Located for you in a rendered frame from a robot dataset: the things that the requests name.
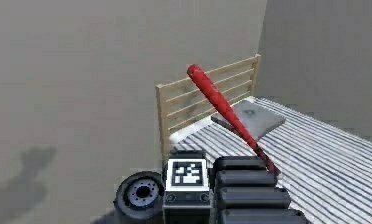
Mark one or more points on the red baseball bat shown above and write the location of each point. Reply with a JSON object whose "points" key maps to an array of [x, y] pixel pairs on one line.
{"points": [[224, 106]]}

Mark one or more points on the striped bed with wooden headboard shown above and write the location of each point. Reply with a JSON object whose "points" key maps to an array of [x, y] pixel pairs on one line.
{"points": [[327, 166]]}

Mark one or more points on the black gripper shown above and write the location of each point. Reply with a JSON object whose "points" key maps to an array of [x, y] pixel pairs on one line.
{"points": [[140, 195]]}

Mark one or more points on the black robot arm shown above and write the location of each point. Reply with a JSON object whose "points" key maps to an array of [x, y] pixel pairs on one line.
{"points": [[247, 193]]}

